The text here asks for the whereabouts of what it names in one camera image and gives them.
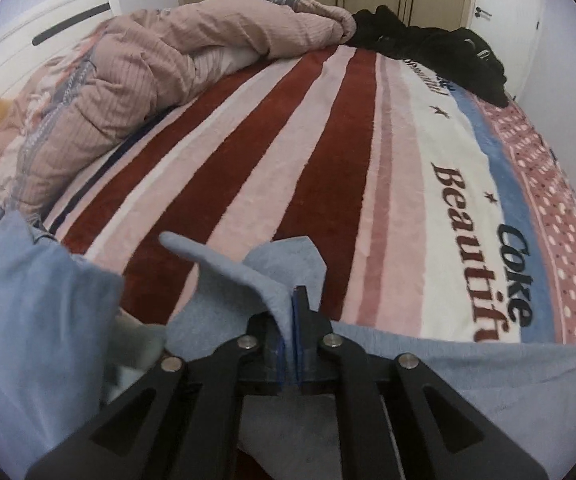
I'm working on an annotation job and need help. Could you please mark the grey-blue fleece pants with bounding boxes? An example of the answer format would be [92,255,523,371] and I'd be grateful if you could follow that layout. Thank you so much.
[160,232,576,479]

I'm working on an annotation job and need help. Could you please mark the white bedroom door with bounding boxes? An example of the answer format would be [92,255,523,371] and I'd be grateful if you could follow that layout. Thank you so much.
[469,0,545,99]

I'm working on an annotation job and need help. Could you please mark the striped Coke Beautiful blanket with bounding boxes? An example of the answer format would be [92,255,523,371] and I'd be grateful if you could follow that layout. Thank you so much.
[46,47,576,344]

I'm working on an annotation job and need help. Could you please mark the black clothing pile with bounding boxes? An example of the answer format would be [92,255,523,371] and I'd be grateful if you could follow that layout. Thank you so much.
[349,6,508,107]

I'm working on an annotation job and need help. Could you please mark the black door handle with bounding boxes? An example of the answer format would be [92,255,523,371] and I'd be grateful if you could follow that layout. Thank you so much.
[474,6,492,20]

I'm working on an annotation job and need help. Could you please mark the pink quilted duvet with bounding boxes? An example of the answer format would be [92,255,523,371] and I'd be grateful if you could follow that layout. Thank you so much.
[0,0,356,216]

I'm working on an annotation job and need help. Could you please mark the white bed headboard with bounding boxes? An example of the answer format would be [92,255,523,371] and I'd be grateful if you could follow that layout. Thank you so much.
[0,0,120,100]

